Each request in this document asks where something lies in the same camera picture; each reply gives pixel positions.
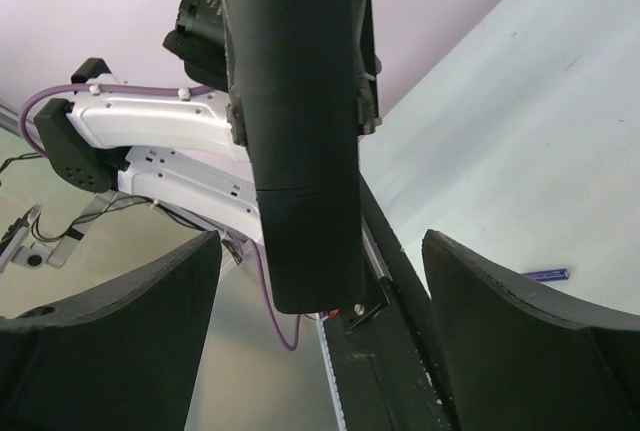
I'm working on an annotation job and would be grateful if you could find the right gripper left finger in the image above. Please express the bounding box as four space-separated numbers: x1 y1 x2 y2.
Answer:
1 232 222 430

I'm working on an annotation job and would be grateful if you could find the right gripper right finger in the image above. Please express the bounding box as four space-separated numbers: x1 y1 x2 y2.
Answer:
422 230 639 430

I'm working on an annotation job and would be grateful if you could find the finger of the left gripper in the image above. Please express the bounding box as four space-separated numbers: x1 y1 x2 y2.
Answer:
352 0 381 135

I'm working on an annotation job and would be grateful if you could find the black remote control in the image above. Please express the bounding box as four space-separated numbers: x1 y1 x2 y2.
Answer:
223 0 373 314

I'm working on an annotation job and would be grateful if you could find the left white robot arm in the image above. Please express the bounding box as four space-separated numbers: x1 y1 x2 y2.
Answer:
35 0 379 247

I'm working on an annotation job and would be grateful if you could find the blue battery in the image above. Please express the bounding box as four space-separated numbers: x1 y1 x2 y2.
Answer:
523 268 570 283

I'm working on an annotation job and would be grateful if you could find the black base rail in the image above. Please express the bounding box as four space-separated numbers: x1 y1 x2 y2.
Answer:
324 183 461 430

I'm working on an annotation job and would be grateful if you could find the white slotted cable duct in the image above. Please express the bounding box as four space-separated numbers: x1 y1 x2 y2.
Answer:
316 313 348 431

